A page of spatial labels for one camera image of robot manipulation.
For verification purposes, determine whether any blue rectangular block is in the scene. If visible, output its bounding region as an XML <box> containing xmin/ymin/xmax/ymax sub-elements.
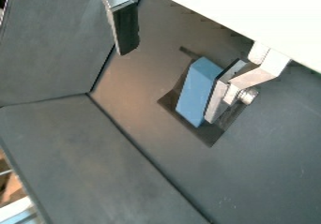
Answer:
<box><xmin>175</xmin><ymin>57</ymin><xmax>222</xmax><ymax>127</ymax></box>

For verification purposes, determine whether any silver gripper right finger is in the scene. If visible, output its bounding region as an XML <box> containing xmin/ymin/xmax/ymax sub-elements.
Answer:
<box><xmin>205</xmin><ymin>42</ymin><xmax>292</xmax><ymax>124</ymax></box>

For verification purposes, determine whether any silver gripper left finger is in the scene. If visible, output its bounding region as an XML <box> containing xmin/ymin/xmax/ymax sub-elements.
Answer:
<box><xmin>102</xmin><ymin>0</ymin><xmax>139</xmax><ymax>55</ymax></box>

